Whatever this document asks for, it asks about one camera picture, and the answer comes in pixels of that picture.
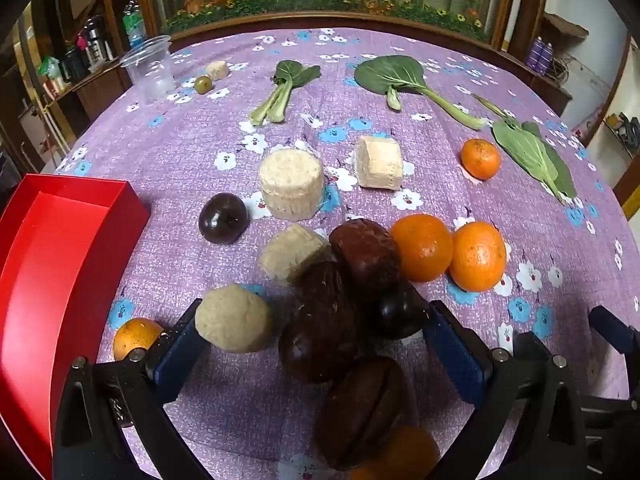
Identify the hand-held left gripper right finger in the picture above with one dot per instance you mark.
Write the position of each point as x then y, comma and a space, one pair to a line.
457, 355

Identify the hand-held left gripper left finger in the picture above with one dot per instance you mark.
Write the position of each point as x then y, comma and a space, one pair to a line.
175, 355

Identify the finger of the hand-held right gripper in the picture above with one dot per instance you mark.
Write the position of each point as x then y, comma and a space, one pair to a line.
607, 405
607, 325

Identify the beige round cake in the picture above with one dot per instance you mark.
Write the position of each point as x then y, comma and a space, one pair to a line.
234, 317

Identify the dark purple plum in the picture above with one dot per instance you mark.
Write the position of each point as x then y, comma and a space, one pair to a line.
223, 218
400, 312

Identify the red box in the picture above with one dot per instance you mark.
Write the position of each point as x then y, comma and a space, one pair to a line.
60, 270

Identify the beige square cake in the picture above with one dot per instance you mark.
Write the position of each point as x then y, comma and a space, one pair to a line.
290, 252
378, 162

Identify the small orange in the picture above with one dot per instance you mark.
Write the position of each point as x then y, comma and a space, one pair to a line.
480, 159

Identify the beige cylinder cake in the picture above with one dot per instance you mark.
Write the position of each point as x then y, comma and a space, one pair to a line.
291, 185

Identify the purple floral tablecloth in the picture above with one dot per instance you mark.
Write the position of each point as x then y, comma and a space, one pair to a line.
175, 170

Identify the long bok choy leaf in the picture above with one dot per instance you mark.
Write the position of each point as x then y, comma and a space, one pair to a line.
530, 152

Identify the dark object on shelf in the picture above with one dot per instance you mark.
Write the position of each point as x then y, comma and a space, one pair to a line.
627, 130

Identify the wooden side shelf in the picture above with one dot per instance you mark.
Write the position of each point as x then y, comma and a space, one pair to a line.
555, 87

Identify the small green fruit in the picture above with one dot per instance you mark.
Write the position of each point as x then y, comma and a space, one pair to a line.
203, 85

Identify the purple spray can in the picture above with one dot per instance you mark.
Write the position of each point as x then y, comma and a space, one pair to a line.
548, 59
536, 55

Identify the clear plastic cup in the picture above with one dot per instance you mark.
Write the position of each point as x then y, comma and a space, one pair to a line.
150, 72

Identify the small beige cake piece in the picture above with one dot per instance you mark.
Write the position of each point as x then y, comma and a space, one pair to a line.
217, 70

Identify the large round bok choy leaf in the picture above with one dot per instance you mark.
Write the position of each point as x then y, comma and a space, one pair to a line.
390, 72

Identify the bok choy leaf pair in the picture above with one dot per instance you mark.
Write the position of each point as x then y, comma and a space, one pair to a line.
296, 72

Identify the black thermos flask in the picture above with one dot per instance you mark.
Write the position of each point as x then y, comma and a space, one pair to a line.
96, 42

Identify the green plastic bottle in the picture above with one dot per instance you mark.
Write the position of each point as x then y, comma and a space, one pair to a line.
133, 22

